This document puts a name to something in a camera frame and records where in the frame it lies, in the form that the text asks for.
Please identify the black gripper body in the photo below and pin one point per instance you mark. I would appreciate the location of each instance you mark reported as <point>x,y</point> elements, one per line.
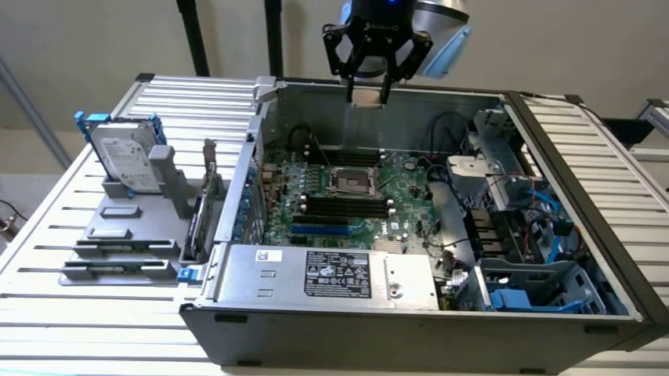
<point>382,23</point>

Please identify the silver square CPU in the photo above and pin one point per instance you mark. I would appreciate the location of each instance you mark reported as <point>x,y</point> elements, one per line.
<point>368,98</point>

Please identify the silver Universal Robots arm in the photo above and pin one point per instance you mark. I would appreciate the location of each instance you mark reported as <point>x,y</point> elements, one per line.
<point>440,15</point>

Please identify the black RAM slot bank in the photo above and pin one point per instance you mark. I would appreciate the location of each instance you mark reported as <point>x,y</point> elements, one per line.
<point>349,156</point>
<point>348,205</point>

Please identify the CPU socket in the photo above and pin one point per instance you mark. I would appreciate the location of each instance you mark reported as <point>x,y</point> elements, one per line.
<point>352,181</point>

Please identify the black expansion slot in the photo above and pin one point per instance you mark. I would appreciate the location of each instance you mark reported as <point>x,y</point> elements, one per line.
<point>320,219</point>

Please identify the blue expansion slot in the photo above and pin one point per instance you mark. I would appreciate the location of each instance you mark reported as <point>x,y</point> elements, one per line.
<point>320,230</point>

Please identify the black stand pole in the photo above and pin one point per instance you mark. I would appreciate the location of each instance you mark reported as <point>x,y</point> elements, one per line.
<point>273,35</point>
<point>194,35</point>

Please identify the thin metal locking lever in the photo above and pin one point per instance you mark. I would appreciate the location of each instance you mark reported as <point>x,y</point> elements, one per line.
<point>386,183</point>
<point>324,152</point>

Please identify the metal disk bay cage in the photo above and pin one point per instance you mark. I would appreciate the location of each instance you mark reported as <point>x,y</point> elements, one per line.
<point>497,156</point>

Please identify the green motherboard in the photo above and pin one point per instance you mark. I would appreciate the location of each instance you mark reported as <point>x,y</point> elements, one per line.
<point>410,203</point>

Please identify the silver hard disk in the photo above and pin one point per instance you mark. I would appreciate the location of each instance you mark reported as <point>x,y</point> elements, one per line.
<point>129,156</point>

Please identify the blue disk caddy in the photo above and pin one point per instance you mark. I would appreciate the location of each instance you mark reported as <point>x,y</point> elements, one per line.
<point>99,117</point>

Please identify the black fan shroud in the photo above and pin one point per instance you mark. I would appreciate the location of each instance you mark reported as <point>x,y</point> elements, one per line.
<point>494,235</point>

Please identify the metal slat side table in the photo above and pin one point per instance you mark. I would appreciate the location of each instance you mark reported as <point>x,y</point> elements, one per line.
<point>653,133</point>

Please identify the graphics card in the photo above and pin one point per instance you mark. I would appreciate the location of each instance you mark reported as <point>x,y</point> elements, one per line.
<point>202,219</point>

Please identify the silver chipset heatsink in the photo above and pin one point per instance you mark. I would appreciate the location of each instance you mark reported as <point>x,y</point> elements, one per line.
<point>389,246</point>

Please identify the grey parts rack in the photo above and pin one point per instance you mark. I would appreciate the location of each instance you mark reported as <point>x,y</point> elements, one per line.
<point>137,229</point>

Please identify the grey slanted metal pole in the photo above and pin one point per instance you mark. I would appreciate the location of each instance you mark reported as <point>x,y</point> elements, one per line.
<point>31,113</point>

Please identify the silver power supply unit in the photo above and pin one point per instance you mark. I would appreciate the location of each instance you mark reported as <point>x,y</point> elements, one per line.
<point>293,282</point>

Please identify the blue case latch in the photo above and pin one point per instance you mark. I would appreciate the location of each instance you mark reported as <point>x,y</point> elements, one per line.
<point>189,274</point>

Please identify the metal disk bay blue clips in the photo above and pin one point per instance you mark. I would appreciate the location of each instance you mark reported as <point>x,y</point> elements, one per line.
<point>539,286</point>

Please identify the open black PC case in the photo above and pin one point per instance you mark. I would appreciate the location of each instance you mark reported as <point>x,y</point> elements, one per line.
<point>324,340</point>

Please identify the grey plastic air duct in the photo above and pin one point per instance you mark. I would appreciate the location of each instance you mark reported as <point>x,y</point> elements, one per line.
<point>450,223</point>

